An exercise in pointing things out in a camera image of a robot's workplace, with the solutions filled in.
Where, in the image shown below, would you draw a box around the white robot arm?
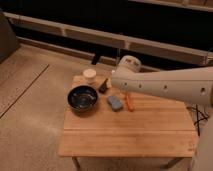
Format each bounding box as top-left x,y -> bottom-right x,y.
111,55 -> 213,171

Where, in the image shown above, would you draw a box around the dark ceramic bowl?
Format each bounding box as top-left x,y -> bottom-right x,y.
67,85 -> 98,112

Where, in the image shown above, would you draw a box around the blue sponge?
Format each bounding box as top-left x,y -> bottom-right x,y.
107,96 -> 123,111

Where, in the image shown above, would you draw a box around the white cup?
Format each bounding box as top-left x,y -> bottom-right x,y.
83,69 -> 96,84

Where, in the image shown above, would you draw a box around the wooden table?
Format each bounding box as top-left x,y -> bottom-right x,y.
57,74 -> 200,171

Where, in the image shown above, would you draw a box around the grey cabinet corner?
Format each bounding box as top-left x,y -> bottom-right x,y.
0,9 -> 20,63

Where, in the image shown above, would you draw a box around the black post base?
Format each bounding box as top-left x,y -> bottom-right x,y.
91,53 -> 101,65

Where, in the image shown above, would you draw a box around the orange handled tool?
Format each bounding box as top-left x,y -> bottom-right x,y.
125,93 -> 135,112

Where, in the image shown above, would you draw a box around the black cables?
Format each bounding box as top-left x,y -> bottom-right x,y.
187,105 -> 210,137

